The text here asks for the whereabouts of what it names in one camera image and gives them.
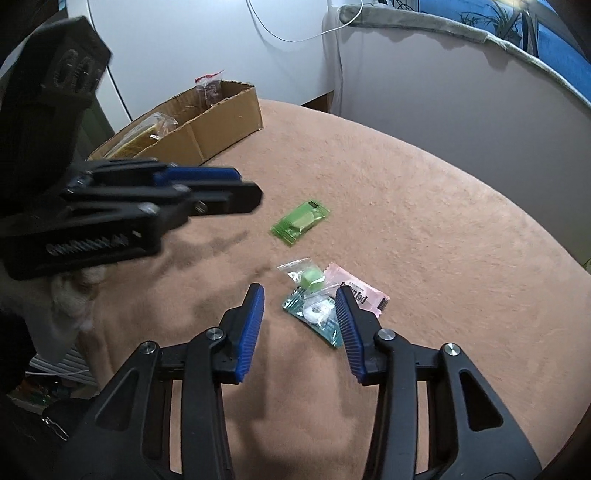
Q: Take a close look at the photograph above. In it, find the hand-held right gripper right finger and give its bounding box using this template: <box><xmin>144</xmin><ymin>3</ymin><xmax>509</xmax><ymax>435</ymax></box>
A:
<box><xmin>335</xmin><ymin>286</ymin><xmax>542</xmax><ymax>480</ymax></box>

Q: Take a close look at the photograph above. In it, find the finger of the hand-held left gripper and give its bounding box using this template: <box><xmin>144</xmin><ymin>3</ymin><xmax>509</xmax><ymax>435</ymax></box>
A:
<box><xmin>85</xmin><ymin>158</ymin><xmax>243</xmax><ymax>188</ymax></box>
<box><xmin>62</xmin><ymin>181</ymin><xmax>264</xmax><ymax>217</ymax></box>

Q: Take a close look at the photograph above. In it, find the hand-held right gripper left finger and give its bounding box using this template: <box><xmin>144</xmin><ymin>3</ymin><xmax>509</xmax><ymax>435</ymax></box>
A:
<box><xmin>53</xmin><ymin>282</ymin><xmax>266</xmax><ymax>480</ymax></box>

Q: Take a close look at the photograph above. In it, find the teal packet with white ring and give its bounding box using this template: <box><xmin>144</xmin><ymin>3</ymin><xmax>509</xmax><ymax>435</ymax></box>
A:
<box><xmin>281</xmin><ymin>286</ymin><xmax>345</xmax><ymax>346</ymax></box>

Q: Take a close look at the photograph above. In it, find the pink snack packet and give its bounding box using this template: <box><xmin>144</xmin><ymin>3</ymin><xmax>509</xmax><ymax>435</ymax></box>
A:
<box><xmin>321</xmin><ymin>262</ymin><xmax>391</xmax><ymax>318</ymax></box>

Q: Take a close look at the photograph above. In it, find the cardboard box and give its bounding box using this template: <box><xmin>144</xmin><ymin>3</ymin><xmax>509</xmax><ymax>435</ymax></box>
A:
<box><xmin>88</xmin><ymin>80</ymin><xmax>264</xmax><ymax>164</ymax></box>

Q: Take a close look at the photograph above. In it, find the yellowish clear snack packet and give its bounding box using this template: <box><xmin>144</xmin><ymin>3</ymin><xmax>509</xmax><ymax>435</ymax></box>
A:
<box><xmin>111</xmin><ymin>112</ymin><xmax>178</xmax><ymax>158</ymax></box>

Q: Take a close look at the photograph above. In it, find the clear packet with green cube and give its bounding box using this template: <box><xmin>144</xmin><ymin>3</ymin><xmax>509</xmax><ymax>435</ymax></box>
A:
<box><xmin>276</xmin><ymin>257</ymin><xmax>326</xmax><ymax>294</ymax></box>

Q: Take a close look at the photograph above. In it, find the green snack packet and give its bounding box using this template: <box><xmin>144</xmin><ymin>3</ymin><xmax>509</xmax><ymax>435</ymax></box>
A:
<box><xmin>270</xmin><ymin>199</ymin><xmax>332</xmax><ymax>247</ymax></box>

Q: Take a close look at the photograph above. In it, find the red-topped clear snack packet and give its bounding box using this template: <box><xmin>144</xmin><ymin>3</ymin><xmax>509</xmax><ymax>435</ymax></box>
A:
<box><xmin>194</xmin><ymin>69</ymin><xmax>225</xmax><ymax>109</ymax></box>

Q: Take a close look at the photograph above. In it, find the white wardrobe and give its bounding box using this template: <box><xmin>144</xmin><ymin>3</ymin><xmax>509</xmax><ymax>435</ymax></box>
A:
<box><xmin>65</xmin><ymin>0</ymin><xmax>338</xmax><ymax>134</ymax></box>

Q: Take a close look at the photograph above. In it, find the grey ribbed radiator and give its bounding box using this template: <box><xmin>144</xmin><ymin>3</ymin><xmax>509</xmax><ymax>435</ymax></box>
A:
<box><xmin>28</xmin><ymin>348</ymin><xmax>98</xmax><ymax>384</ymax></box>

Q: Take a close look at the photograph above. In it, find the grey stone window sill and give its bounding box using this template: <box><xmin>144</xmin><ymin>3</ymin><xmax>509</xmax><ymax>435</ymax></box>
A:
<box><xmin>339</xmin><ymin>4</ymin><xmax>591</xmax><ymax>109</ymax></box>

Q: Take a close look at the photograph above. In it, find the potted green plant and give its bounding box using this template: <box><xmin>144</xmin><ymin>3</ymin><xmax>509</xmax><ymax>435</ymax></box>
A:
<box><xmin>462</xmin><ymin>0</ymin><xmax>525</xmax><ymax>44</ymax></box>

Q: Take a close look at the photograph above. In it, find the window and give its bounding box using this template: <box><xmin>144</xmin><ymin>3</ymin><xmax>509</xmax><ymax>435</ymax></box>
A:
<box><xmin>418</xmin><ymin>0</ymin><xmax>591</xmax><ymax>93</ymax></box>

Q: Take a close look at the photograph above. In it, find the white cable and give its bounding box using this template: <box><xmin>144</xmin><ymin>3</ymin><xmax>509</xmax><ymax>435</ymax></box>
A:
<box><xmin>245</xmin><ymin>0</ymin><xmax>365</xmax><ymax>43</ymax></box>

